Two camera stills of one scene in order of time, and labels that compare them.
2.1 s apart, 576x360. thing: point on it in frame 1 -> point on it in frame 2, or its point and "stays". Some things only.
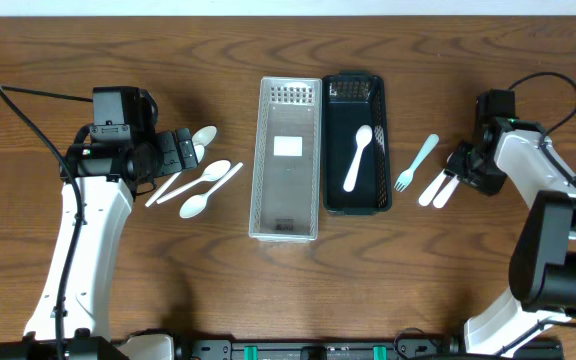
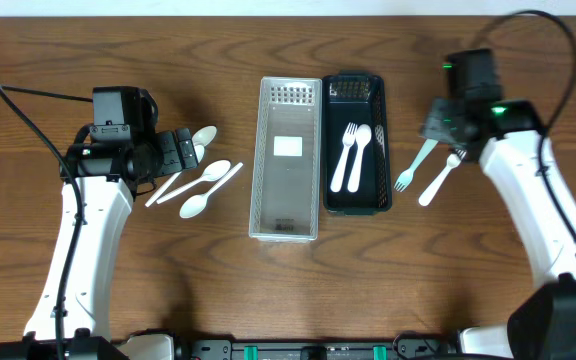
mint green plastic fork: [405, 177] stays
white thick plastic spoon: [363, 137] stays
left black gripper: [184, 149] stays
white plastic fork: [429, 193] stays
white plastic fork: [446, 192] -> [348, 140]
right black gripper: [466, 163] -> [435, 126]
